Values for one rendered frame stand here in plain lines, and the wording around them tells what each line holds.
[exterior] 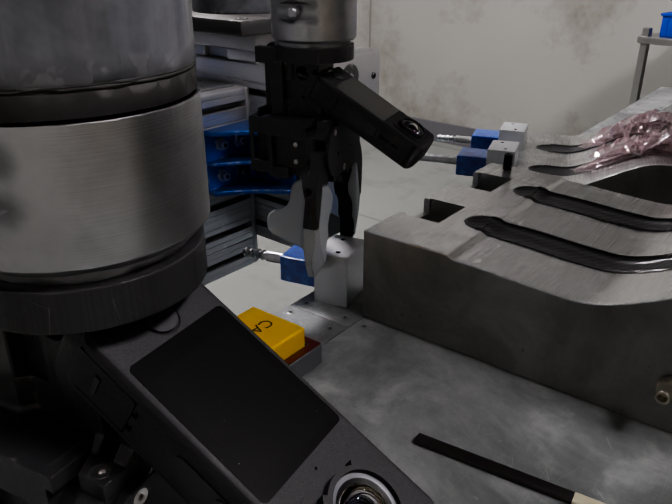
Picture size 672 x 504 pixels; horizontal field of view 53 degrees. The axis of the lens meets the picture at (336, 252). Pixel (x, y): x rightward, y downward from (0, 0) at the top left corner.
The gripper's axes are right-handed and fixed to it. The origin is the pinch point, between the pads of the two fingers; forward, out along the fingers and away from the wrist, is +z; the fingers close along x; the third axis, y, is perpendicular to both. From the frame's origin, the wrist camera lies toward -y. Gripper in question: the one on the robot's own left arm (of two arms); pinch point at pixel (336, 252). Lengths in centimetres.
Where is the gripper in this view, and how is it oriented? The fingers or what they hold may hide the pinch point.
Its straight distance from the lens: 67.0
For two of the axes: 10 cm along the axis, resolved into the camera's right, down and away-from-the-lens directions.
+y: -9.1, -1.7, 3.7
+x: -4.1, 3.8, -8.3
